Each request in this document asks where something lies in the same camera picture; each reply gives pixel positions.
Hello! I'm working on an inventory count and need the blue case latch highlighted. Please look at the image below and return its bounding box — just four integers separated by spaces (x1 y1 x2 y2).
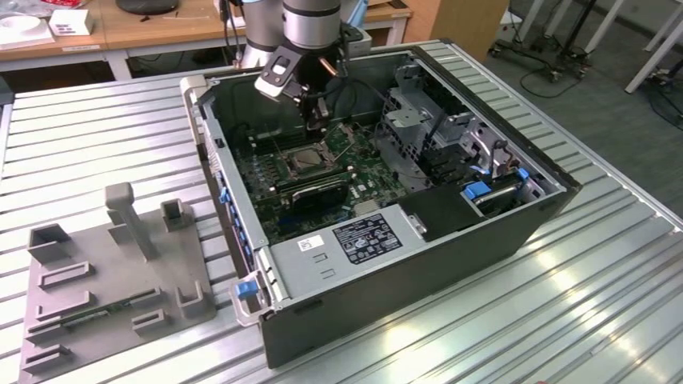
232 281 259 302

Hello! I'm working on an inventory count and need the black round object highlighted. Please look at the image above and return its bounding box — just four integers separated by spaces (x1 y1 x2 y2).
114 0 178 15

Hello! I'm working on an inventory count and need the black wheeled stand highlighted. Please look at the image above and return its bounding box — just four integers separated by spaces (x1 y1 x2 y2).
488 0 595 85

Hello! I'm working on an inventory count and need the wooden desk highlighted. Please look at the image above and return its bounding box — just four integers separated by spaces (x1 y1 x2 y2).
0 0 415 81

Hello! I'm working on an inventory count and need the black RAM slot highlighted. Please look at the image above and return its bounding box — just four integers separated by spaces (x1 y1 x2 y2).
257 140 316 153

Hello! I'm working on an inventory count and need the blue disk carrier handle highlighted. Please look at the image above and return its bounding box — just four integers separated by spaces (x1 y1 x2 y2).
461 181 492 202

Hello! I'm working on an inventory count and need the green motherboard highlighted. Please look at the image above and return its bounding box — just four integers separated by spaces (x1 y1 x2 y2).
233 119 407 245

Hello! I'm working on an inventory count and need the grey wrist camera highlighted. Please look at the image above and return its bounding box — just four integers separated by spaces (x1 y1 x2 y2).
340 23 375 55

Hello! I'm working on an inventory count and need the silver CPU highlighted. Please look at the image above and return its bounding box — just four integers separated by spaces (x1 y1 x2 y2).
291 150 325 170

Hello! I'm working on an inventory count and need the grey metal drive cage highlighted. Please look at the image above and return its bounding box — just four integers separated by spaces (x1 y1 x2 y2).
379 63 447 189

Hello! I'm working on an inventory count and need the grey power supply unit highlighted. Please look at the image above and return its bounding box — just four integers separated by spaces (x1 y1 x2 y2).
264 206 429 302

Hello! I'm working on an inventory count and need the black PC case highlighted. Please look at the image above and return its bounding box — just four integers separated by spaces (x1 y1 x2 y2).
178 38 583 370

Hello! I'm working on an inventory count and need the CPU socket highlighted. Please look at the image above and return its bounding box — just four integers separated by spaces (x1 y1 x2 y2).
275 140 347 182

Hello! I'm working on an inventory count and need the white table frame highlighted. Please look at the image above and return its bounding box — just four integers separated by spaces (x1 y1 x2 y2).
623 0 683 95

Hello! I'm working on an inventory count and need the white cardboard box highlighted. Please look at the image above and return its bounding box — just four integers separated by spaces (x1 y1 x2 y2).
48 8 96 38

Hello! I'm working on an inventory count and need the wooden cabinet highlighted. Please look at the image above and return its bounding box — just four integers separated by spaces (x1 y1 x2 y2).
404 0 509 64

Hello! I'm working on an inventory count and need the grey parts rack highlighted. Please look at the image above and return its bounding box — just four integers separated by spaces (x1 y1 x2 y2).
18 182 218 381

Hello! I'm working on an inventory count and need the green RAM stick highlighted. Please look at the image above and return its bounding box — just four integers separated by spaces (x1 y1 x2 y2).
29 294 156 334

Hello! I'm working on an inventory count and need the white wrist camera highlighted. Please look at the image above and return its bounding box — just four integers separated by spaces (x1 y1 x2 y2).
253 45 301 100

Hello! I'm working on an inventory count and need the black graphics card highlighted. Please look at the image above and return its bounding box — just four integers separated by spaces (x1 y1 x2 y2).
291 180 349 214

